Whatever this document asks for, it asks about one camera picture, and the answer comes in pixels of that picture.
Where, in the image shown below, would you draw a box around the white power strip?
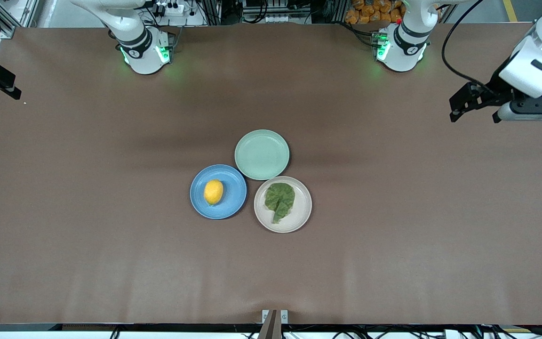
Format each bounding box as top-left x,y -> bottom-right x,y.
151,2 -> 188,17

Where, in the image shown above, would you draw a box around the yellow lemon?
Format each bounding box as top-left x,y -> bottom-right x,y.
204,179 -> 224,206

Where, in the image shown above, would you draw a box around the blue round plate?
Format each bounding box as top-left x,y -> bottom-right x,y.
190,164 -> 248,220

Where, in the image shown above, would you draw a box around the pile of orange fruits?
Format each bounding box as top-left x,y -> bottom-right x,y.
345,0 -> 406,25

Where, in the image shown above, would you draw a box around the green round plate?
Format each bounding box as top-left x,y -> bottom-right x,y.
234,129 -> 290,181

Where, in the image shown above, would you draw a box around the green lettuce leaf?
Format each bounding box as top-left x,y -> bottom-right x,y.
264,183 -> 296,224

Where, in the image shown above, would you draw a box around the black left base cables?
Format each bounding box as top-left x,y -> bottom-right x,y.
341,21 -> 381,48

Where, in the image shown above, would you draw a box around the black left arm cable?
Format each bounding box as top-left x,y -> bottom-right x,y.
441,0 -> 493,90

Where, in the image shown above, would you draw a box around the beige round plate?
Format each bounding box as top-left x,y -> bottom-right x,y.
254,176 -> 313,234

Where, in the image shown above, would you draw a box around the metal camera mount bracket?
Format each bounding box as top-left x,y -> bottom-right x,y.
258,309 -> 289,339

